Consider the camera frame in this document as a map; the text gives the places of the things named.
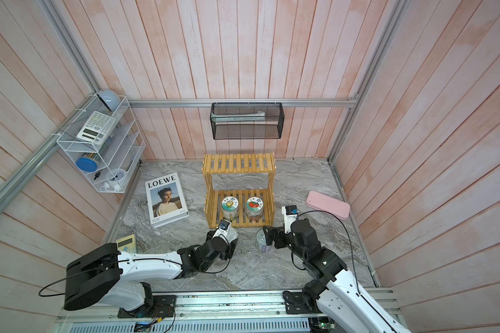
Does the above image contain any purple label tin can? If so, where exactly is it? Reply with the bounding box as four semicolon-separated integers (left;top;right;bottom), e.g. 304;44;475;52
256;229;272;253

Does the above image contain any white label tin can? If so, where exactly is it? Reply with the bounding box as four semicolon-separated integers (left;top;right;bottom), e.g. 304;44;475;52
214;226;238;251

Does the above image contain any strawberry label seed jar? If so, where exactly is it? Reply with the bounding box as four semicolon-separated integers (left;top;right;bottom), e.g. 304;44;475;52
245;196;264;222

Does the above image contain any sunflower label seed jar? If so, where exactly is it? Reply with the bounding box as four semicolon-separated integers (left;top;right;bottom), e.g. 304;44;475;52
220;196;239;221

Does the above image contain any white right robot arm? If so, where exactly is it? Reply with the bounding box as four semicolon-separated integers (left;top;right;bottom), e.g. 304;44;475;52
263;219;409;332

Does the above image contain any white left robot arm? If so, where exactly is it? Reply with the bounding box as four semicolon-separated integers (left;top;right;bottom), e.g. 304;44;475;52
64;234;238;312

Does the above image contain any wooden two-tier shelf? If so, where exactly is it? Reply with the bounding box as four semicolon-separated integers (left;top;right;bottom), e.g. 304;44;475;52
201;153;276;229

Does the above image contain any pink flat case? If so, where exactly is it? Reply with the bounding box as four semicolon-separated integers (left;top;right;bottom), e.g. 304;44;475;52
306;191;351;220

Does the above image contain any Loewe magazine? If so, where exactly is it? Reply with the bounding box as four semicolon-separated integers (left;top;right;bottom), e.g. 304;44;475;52
145;173;189;228

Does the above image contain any green yellow calculator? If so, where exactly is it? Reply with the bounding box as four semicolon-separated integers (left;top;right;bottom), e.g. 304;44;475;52
115;234;137;254

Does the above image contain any box in black basket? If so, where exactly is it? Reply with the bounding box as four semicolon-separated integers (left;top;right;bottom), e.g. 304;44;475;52
211;112;266;123

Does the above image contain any blue lid container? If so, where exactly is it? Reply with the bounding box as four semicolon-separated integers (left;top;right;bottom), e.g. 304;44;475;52
76;157;98;173

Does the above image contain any white calculator on rack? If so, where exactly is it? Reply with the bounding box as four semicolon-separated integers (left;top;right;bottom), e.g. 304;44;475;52
76;111;116;145

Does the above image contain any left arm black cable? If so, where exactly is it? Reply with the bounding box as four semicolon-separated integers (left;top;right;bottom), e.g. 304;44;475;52
38;249;234;298

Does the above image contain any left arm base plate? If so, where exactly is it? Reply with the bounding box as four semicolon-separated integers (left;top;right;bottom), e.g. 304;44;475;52
117;295;176;319

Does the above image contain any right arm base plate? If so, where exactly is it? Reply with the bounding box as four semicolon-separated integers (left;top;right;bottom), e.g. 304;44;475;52
282;291;319;314

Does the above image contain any black wire mesh basket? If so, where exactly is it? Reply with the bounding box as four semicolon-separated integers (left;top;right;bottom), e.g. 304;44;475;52
210;102;285;140

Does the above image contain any white wire wall rack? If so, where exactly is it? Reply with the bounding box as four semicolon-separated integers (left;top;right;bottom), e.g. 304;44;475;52
57;94;146;194

